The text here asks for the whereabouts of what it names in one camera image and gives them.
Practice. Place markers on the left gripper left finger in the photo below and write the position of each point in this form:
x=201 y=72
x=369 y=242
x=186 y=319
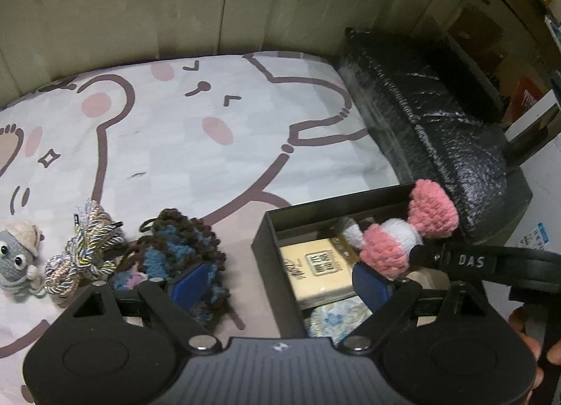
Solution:
x=171 y=301

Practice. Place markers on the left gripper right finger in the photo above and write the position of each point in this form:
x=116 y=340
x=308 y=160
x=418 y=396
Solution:
x=390 y=302

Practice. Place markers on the pink white crochet doll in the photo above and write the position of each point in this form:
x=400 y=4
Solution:
x=386 y=247

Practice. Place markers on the brown blue crochet piece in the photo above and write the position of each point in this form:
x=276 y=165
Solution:
x=171 y=243

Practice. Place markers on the black storage box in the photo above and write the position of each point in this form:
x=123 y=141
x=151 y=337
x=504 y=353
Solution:
x=304 y=223

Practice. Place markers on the person's right hand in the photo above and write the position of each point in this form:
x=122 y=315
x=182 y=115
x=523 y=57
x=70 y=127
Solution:
x=539 y=327

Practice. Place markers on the blue floral fabric pouch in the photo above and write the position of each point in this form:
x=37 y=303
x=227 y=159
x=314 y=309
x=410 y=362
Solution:
x=337 y=320

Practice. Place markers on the gold packet in box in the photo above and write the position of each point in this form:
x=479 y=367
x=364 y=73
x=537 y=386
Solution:
x=320 y=271

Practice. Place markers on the grey crochet octopus toy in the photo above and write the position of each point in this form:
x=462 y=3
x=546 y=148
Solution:
x=20 y=243

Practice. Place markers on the black wrapped bundle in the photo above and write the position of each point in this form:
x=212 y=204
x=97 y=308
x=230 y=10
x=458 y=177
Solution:
x=433 y=119

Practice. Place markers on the cartoon bear bed sheet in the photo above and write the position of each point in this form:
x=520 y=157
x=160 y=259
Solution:
x=223 y=139

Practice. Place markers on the beige wardrobe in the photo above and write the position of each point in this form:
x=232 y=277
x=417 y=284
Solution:
x=45 y=40

